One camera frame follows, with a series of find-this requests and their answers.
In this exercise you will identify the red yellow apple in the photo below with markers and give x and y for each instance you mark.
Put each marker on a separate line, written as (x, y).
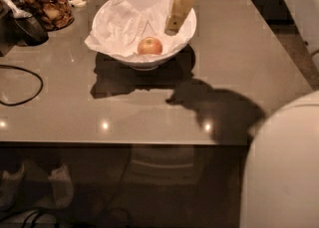
(150, 45)

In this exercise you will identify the black round appliance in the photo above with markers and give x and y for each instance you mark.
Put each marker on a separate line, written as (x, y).
(26, 25)

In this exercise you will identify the white shoe right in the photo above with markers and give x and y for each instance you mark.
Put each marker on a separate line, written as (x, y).
(62, 189)

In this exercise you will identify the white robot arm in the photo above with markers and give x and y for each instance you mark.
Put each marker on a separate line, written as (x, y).
(280, 187)

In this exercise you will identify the white shoe left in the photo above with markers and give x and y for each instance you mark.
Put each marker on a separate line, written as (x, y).
(9, 187)

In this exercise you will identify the white shoe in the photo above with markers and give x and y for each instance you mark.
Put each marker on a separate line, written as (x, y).
(9, 187)
(62, 189)

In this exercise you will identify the white crumpled paper liner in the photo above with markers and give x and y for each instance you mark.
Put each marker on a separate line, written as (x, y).
(123, 23)

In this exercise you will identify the white ceramic bowl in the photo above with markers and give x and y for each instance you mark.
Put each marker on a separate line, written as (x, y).
(113, 6)

